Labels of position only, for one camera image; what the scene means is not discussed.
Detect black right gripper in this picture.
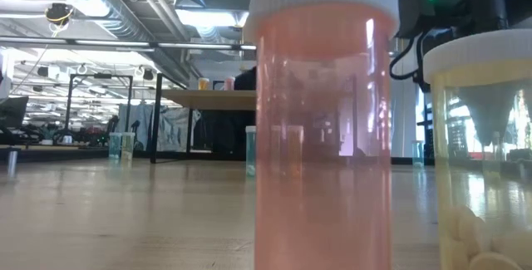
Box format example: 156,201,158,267
417,0,520,146

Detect yellow medicine bottle white cap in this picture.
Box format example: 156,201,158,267
422,28,532,270
120,131,136,165

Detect wooden shelf black legs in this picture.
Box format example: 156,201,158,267
149,72,258,165

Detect bright ceiling light panel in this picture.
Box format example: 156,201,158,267
174,7,250,28

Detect grey fabric cover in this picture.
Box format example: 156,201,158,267
116,102,200,154

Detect long silver pendant light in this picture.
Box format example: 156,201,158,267
0,37,259,52

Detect black ceiling-mounted device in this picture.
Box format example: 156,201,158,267
44,2,75,27

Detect black monitor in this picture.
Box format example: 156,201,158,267
0,95,29,130

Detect silver base standoff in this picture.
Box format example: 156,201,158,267
6,147,20,179

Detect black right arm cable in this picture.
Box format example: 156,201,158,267
389,32,425,82

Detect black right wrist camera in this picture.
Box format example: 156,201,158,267
397,0,427,39

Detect large silver ventilation duct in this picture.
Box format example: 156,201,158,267
35,0,142,42

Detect black background frame rig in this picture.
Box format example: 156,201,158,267
64,72,135,133

